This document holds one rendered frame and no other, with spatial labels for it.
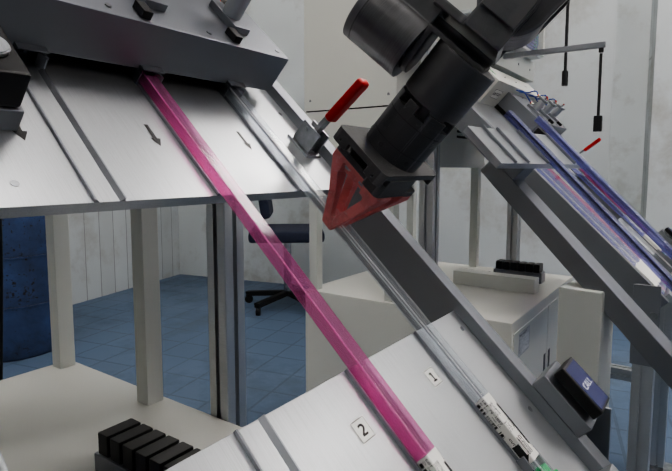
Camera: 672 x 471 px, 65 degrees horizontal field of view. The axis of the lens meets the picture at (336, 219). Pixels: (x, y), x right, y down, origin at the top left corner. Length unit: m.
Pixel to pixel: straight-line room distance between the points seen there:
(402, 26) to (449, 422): 0.32
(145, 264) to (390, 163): 0.52
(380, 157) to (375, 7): 0.12
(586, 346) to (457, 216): 2.53
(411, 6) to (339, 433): 0.33
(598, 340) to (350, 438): 0.53
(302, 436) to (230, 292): 0.48
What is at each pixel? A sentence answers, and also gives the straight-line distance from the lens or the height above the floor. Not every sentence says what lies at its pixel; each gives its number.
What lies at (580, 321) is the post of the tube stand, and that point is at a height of 0.78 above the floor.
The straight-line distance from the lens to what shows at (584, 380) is 0.58.
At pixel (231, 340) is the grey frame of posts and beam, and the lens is 0.83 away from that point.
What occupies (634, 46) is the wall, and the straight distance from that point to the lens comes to 4.11.
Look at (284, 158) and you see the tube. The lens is 0.56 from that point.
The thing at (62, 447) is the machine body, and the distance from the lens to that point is 0.87.
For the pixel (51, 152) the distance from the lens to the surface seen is 0.42.
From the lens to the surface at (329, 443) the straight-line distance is 0.36.
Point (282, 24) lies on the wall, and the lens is 4.69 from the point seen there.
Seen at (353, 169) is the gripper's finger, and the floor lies 1.00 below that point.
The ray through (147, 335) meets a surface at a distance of 0.91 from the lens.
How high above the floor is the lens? 1.00
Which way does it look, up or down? 5 degrees down
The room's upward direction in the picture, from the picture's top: straight up
